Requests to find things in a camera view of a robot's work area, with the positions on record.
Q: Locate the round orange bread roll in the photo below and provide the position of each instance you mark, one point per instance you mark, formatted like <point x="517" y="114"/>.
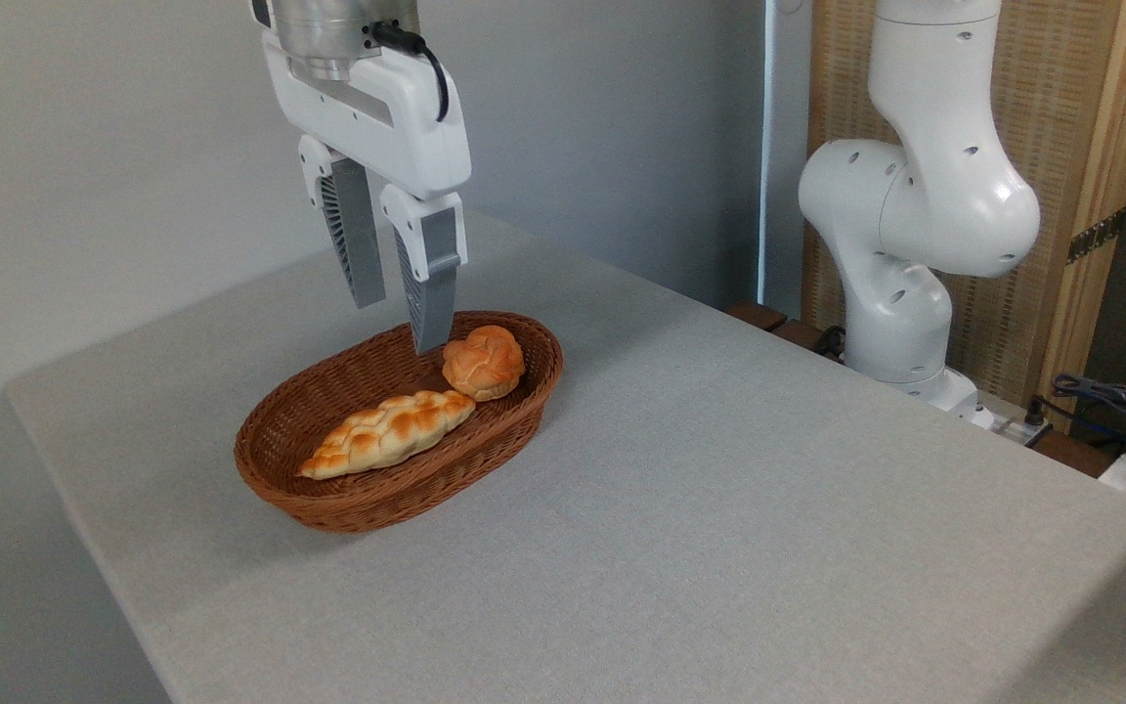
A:
<point x="485" y="362"/>

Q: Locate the long braided bread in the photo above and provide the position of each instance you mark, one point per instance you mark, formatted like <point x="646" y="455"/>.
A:
<point x="387" y="430"/>

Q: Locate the woven wooden folding screen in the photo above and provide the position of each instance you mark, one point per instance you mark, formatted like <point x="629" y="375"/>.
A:
<point x="1061" y="98"/>

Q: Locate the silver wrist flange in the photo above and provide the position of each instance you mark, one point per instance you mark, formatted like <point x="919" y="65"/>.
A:
<point x="328" y="29"/>

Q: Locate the brown wicker basket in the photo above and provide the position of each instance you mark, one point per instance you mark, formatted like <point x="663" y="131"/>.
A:
<point x="328" y="391"/>

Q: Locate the white power strip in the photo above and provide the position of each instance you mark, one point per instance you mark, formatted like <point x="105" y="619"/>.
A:
<point x="1013" y="425"/>

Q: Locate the brass screen hinge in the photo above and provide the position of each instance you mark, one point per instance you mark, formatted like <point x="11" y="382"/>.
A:
<point x="1096" y="237"/>

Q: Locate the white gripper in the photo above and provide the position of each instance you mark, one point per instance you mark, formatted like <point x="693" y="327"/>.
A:
<point x="407" y="117"/>

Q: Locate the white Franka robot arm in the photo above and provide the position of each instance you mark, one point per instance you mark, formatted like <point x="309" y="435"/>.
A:
<point x="934" y="196"/>

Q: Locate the white vertical wall strip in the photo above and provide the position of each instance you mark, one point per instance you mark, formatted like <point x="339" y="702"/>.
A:
<point x="763" y="147"/>

